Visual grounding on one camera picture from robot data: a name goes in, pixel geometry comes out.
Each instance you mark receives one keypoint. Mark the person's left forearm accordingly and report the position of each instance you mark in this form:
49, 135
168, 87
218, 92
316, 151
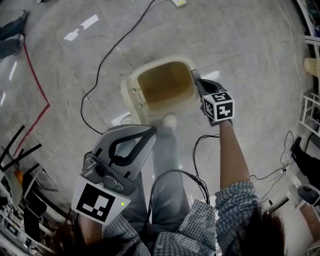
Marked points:
92, 230

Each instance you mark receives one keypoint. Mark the small white power strip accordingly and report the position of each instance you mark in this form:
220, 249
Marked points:
284, 170

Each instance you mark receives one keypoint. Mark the person's shoe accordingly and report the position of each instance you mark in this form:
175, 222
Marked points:
126, 121
169, 120

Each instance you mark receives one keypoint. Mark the person's right shoe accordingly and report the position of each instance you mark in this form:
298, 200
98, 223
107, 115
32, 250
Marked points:
169, 120

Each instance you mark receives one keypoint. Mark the black power adapter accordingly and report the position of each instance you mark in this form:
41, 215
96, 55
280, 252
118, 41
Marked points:
270, 202

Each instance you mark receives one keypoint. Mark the white metal rack frame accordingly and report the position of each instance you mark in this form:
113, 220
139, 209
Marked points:
306, 110

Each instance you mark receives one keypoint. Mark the grey trousers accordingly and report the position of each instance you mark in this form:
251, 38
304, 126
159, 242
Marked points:
165, 175

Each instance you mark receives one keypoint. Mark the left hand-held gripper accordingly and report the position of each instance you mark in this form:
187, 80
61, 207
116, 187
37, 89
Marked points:
93, 205

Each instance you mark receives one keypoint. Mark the clear plastic tray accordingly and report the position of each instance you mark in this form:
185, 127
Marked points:
42, 182

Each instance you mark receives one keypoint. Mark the cream pedal trash bin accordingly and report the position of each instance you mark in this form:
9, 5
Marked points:
165, 82

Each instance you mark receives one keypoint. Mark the red floor tape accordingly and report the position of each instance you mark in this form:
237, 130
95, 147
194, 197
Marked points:
47, 105

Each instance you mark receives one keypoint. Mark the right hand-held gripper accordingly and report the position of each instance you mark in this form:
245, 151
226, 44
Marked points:
223, 110

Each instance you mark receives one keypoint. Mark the person's left shoe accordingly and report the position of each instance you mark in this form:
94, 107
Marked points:
126, 121

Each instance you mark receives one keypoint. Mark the plaid shirt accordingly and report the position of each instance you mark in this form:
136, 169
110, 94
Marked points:
200, 225

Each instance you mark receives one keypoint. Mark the person's right forearm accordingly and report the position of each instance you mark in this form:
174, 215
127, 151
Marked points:
233, 155

